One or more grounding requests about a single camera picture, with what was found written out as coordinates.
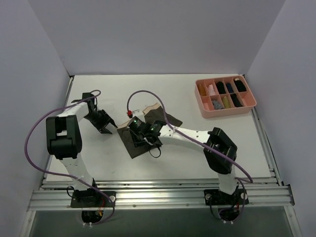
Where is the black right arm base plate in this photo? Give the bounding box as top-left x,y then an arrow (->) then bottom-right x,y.
203,188 -> 249,206

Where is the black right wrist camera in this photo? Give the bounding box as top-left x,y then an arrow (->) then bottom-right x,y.
127,117 -> 146,134

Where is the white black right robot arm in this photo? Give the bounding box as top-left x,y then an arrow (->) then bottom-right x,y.
127,117 -> 237,204

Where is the yellow rolled garment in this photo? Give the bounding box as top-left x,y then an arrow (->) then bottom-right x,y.
222,96 -> 231,109

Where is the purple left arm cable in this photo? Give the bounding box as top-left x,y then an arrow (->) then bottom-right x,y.
24,89 -> 116,225

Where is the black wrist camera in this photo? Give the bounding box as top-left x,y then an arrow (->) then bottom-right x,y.
127,117 -> 146,134
82,92 -> 97,110

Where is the brown underwear cream waistband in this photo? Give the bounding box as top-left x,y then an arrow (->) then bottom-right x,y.
116,103 -> 184,159

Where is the black white rolled garment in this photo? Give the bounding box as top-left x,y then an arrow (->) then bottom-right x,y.
234,78 -> 247,92

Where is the dark blue rolled garment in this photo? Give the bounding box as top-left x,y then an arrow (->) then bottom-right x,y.
226,83 -> 234,93

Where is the grey patterned rolled garment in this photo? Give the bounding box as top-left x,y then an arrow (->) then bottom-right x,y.
212,100 -> 224,110

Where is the orange rolled garment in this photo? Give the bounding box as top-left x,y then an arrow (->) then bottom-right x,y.
197,84 -> 207,96

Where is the pink divided storage box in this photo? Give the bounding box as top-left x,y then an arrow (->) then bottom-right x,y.
195,75 -> 257,119

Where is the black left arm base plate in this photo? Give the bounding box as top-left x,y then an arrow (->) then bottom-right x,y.
70,189 -> 116,208

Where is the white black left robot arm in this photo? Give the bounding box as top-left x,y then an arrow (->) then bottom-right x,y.
45,90 -> 117,207

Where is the black rolled garment lower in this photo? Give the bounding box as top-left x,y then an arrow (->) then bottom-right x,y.
230,93 -> 243,108

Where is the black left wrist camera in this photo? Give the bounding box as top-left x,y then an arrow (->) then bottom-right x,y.
82,92 -> 97,110

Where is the aluminium frame rail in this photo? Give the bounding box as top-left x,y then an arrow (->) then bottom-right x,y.
28,180 -> 294,211

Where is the pink white rolled garment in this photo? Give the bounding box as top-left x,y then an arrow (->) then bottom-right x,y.
208,84 -> 216,96

